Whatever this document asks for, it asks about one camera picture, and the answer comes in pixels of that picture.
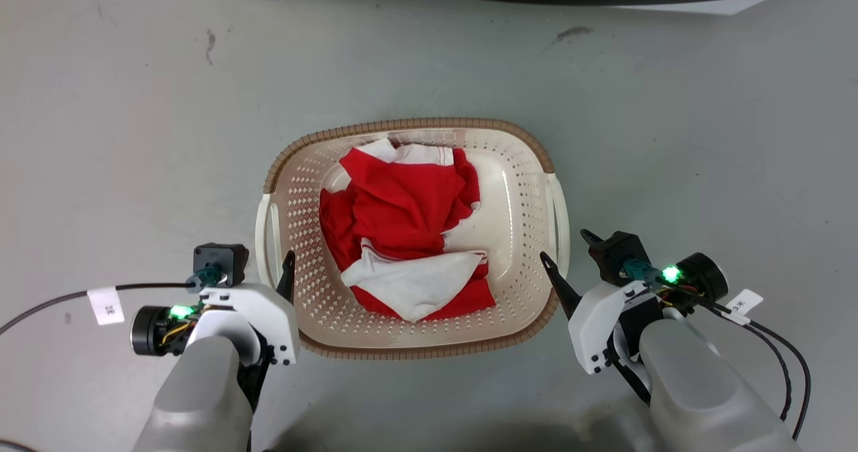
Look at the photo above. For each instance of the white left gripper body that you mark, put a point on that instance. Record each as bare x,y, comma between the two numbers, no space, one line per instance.
265,311

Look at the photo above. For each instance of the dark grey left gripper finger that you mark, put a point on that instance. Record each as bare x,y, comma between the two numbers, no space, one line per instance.
287,281

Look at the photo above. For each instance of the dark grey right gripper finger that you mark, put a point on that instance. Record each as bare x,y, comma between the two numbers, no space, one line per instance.
563,291
591,237

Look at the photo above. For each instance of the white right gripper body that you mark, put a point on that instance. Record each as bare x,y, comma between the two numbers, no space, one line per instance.
596,324

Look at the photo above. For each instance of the beige perforated plastic laundry basket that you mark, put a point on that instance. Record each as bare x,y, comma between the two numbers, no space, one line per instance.
516,237

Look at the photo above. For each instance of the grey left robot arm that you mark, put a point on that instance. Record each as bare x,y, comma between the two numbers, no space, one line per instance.
198,398

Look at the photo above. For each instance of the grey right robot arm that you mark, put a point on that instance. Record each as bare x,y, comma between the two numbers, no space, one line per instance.
704,391

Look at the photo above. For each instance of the red and white garment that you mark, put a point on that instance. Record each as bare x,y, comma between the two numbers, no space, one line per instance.
402,204

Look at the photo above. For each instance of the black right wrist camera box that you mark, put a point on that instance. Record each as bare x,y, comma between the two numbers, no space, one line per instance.
620,254

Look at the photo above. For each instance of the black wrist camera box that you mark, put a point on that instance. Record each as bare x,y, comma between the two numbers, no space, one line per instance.
221,259
620,254

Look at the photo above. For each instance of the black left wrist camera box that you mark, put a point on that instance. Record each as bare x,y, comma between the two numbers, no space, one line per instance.
221,259

